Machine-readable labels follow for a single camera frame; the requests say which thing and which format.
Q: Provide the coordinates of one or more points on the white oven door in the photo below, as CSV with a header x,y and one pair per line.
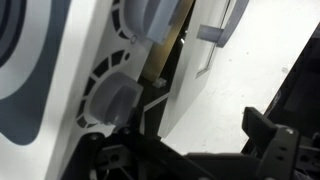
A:
x,y
211,27

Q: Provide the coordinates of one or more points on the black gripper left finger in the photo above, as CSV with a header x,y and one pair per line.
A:
x,y
129,155

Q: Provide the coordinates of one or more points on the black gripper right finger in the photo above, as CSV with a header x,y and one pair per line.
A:
x,y
284,153

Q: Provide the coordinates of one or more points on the grey stove knob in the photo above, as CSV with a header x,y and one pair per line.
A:
x,y
115,98
151,19

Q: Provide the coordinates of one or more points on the toy kitchen play set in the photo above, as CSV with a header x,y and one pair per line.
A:
x,y
54,54

